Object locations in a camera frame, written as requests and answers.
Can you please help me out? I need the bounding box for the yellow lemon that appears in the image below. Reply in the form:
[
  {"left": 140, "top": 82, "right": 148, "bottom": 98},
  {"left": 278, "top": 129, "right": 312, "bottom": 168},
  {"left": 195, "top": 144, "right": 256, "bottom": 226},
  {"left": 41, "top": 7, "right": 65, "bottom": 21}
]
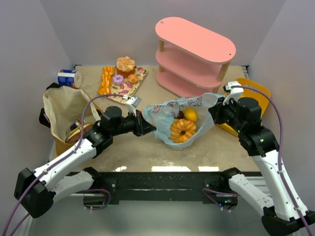
[{"left": 184, "top": 107, "right": 198, "bottom": 122}]

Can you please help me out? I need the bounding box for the blue printed plastic bag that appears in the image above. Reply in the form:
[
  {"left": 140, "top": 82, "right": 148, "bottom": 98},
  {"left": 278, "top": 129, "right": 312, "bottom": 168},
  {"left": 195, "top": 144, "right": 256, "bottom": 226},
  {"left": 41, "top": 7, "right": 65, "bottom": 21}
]
[{"left": 144, "top": 92, "right": 223, "bottom": 150}]

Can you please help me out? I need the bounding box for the dark red fruit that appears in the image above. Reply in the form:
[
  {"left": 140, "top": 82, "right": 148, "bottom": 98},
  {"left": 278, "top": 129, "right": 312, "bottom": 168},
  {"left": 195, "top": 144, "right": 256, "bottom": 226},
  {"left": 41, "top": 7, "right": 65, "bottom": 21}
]
[{"left": 176, "top": 111, "right": 185, "bottom": 119}]

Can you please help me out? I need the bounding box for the glazed cruller donut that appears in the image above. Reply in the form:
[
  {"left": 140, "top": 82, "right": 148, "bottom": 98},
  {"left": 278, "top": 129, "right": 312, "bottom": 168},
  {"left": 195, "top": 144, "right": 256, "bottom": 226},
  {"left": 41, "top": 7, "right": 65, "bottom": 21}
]
[{"left": 170, "top": 119, "right": 196, "bottom": 143}]

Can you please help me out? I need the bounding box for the small round bun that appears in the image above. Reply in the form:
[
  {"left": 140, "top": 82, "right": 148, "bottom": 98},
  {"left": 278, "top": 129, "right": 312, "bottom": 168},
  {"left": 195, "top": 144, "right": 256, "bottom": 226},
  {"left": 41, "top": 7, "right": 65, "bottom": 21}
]
[{"left": 127, "top": 74, "right": 138, "bottom": 84}]

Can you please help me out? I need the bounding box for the silver drink can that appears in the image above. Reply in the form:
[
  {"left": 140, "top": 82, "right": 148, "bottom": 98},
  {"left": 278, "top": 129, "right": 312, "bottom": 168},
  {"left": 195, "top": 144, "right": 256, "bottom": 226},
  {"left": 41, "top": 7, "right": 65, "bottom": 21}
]
[{"left": 69, "top": 119, "right": 82, "bottom": 131}]

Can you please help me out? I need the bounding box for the brown paper tote bag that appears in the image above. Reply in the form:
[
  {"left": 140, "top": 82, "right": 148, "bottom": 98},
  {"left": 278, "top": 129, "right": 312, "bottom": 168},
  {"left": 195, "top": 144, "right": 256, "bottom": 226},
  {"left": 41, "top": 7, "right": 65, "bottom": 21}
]
[{"left": 39, "top": 83, "right": 91, "bottom": 155}]

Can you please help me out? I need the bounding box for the brown chips bag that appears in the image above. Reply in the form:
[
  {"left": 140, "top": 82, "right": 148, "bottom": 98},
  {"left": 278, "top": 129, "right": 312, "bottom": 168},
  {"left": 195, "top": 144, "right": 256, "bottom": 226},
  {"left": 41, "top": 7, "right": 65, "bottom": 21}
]
[{"left": 65, "top": 124, "right": 93, "bottom": 144}]

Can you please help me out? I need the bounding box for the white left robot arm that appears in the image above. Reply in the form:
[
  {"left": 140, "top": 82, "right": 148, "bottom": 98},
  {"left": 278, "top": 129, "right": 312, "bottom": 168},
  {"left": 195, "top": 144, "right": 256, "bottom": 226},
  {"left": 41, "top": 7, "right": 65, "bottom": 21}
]
[{"left": 14, "top": 106, "right": 156, "bottom": 218}]

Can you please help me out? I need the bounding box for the floral rectangular tray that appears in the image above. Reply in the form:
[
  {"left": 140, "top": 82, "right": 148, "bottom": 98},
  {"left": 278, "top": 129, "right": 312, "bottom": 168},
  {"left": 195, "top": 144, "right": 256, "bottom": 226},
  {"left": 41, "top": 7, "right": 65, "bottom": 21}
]
[{"left": 106, "top": 67, "right": 147, "bottom": 104}]

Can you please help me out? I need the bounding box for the yellow plastic basket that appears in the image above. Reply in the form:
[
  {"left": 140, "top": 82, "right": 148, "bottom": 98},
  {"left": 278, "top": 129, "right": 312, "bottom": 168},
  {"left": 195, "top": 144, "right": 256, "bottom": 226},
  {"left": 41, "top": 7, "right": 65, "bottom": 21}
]
[{"left": 218, "top": 78, "right": 271, "bottom": 137}]

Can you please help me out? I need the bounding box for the twisted orange bread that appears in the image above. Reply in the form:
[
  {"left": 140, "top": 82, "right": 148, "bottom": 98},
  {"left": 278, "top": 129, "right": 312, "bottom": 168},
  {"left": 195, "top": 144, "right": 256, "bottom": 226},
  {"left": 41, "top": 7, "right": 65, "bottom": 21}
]
[{"left": 97, "top": 66, "right": 115, "bottom": 95}]

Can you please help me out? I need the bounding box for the purple frosted donut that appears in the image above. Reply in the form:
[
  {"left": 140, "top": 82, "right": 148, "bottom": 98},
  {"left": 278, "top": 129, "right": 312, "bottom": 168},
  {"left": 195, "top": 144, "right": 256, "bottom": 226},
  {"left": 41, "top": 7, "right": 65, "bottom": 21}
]
[{"left": 112, "top": 74, "right": 125, "bottom": 85}]

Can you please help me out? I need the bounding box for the pink three-tier shelf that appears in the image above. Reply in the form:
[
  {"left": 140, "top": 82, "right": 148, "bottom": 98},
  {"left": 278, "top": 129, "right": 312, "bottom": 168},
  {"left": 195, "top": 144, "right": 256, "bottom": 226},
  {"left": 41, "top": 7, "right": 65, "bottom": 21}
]
[{"left": 155, "top": 17, "right": 236, "bottom": 97}]

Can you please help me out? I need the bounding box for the orange frosted cupcake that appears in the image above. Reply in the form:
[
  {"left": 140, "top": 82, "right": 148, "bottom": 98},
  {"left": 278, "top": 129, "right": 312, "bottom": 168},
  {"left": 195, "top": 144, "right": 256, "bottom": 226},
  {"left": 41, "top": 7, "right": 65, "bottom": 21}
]
[{"left": 116, "top": 57, "right": 136, "bottom": 78}]

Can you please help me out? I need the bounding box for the blue white carton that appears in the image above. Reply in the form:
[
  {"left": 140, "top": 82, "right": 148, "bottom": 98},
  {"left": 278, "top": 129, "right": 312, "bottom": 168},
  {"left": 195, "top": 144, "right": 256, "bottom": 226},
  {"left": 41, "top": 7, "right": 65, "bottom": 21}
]
[{"left": 57, "top": 69, "right": 83, "bottom": 89}]

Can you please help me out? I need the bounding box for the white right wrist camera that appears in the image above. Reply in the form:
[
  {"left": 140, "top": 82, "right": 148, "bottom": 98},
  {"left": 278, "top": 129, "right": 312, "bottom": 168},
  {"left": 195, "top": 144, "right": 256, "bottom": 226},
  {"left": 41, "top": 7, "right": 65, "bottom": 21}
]
[{"left": 223, "top": 81, "right": 244, "bottom": 105}]

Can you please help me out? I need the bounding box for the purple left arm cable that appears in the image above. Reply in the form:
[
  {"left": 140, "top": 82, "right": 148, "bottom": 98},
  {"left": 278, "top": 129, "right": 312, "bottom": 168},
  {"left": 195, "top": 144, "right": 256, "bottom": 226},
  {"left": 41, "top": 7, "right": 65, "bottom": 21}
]
[{"left": 0, "top": 93, "right": 128, "bottom": 236}]

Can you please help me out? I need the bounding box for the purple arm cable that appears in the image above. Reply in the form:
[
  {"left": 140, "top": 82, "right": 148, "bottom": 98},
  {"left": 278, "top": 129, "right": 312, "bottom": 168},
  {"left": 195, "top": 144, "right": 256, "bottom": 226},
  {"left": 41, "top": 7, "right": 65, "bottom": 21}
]
[
  {"left": 0, "top": 93, "right": 128, "bottom": 236},
  {"left": 201, "top": 85, "right": 315, "bottom": 236}
]

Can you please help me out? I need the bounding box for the black table front frame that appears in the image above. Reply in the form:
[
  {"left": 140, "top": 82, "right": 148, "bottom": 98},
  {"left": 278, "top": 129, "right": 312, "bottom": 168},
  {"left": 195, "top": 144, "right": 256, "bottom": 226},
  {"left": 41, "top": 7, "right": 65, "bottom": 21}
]
[{"left": 85, "top": 167, "right": 238, "bottom": 209}]

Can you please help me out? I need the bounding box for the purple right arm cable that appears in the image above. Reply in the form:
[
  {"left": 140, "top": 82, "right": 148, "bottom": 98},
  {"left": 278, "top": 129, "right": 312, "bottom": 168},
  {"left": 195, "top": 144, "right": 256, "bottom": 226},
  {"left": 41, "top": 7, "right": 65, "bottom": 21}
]
[{"left": 201, "top": 85, "right": 315, "bottom": 236}]

